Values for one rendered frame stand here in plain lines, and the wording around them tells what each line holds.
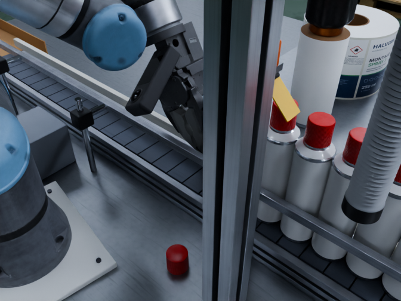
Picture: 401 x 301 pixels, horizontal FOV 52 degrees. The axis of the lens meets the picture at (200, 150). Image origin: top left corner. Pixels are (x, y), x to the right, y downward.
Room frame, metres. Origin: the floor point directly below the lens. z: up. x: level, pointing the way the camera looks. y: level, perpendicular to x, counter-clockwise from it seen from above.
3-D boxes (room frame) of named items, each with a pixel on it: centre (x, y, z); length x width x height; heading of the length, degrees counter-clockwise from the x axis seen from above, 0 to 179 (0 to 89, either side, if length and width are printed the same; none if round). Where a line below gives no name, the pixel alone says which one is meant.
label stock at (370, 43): (0.88, -0.33, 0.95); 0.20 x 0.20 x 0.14
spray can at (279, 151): (0.44, -0.11, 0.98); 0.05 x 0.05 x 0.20
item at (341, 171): (0.37, -0.19, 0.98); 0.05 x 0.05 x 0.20
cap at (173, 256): (0.38, 0.04, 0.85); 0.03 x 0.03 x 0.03
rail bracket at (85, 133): (0.61, 0.20, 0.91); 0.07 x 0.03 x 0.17; 138
